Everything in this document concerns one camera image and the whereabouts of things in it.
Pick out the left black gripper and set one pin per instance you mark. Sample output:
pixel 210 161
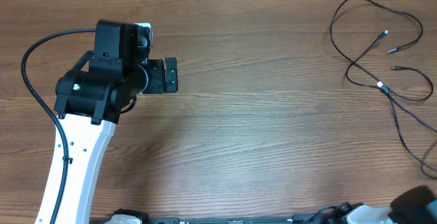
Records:
pixel 156 68

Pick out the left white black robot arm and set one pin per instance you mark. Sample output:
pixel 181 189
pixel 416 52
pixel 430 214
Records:
pixel 90 98

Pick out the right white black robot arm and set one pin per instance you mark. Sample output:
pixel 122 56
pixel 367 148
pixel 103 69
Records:
pixel 416 206

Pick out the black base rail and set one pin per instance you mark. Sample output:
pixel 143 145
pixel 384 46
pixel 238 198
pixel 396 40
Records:
pixel 239 220

